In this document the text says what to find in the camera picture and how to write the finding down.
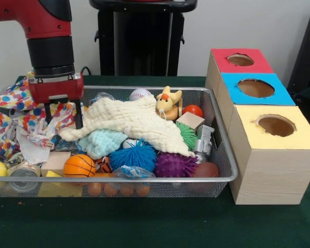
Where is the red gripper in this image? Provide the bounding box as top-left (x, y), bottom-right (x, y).
top-left (28, 73), bottom-right (85, 129)

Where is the polka dot cloth white backing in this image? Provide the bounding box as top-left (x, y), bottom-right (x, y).
top-left (15, 102), bottom-right (80, 165)

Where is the orange toy basketball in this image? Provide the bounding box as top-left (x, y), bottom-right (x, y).
top-left (63, 154), bottom-right (97, 178)

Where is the purple spiky ball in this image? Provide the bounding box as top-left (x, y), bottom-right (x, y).
top-left (154, 151), bottom-right (199, 178)

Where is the light blue muslin cloth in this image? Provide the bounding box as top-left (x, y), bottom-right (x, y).
top-left (79, 130), bottom-right (129, 160)

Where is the silver mesh bin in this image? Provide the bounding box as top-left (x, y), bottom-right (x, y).
top-left (0, 85), bottom-right (239, 198)

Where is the cream muslin cloth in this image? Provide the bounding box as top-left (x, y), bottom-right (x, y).
top-left (58, 94), bottom-right (196, 158)

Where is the dark green table cloth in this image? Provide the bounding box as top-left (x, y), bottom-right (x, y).
top-left (0, 74), bottom-right (310, 248)

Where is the blue spiky puffer ball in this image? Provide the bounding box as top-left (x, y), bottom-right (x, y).
top-left (108, 138), bottom-right (157, 173)

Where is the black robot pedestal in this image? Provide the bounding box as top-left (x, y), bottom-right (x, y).
top-left (89, 0), bottom-right (200, 76)

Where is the white toy baseball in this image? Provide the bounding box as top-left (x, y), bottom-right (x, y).
top-left (129, 88), bottom-right (152, 102)

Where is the wooden box with three holes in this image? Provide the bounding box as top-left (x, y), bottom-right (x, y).
top-left (205, 48), bottom-right (310, 205)

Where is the wooden cube block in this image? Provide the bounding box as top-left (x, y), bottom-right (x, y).
top-left (176, 111), bottom-right (206, 130)

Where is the yellow plush chick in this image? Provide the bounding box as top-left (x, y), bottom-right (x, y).
top-left (155, 85), bottom-right (183, 121)

